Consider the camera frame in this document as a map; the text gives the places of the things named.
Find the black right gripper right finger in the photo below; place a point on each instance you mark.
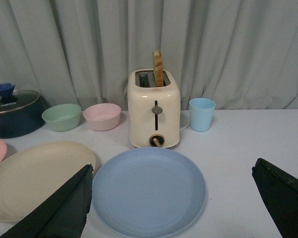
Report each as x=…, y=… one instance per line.
x=279, y=192

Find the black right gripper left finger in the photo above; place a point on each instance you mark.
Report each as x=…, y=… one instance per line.
x=63, y=214

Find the beige plastic plate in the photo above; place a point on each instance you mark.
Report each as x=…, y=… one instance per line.
x=29, y=177

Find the blue plastic plate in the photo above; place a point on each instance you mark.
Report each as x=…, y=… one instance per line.
x=149, y=193

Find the green plastic bowl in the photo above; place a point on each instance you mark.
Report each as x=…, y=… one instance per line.
x=62, y=117

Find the dark blue cooking pot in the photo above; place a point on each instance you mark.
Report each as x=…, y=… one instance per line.
x=23, y=121

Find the pink plastic bowl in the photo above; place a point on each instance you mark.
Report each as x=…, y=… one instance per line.
x=102, y=117

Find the light blue plastic cup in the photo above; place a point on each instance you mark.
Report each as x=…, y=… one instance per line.
x=201, y=112

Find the glass pot lid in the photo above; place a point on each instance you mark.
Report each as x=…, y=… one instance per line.
x=13, y=100

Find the cream two-slot toaster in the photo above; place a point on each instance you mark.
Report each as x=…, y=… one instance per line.
x=154, y=112

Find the grey curtain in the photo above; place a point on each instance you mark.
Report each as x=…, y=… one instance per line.
x=243, y=54

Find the toast bread slice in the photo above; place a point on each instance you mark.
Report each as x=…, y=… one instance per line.
x=158, y=68

